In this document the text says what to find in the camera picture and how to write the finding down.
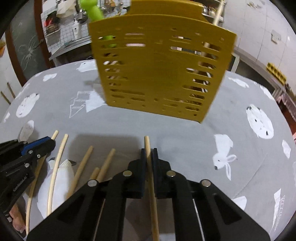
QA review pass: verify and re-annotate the green plastic utensil handle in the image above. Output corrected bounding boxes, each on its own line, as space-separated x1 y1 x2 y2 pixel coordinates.
80 1 118 48

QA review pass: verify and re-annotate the wooden chopstick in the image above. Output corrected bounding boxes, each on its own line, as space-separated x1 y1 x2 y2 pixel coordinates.
24 129 59 236
96 149 116 182
89 167 100 180
67 146 93 199
47 133 69 216
144 136 160 241

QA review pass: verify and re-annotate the person's left hand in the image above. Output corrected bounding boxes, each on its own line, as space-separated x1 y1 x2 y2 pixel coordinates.
9 203 26 233

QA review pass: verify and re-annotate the dark glass door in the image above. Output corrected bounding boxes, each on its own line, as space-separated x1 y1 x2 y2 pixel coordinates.
5 0 55 86

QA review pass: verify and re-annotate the white soap bottle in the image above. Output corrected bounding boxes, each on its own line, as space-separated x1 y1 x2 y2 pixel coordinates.
72 25 81 40

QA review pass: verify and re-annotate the steel sink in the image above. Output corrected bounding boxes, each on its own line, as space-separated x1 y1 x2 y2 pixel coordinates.
49 36 92 61

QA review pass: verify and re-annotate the white wall socket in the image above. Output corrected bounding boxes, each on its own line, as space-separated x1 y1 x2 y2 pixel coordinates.
271 30 281 44

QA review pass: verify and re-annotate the yellow perforated utensil holder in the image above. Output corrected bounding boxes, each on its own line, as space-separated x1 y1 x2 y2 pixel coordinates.
88 1 236 122

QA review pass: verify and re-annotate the chopstick standing in holder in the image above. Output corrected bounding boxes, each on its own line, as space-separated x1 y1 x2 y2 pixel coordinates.
201 0 226 93

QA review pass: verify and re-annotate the white cloth on rack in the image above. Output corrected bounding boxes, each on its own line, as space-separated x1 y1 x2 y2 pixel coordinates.
56 0 76 18

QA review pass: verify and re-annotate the yellow egg carton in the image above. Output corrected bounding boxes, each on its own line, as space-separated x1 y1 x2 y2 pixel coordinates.
266 62 287 85

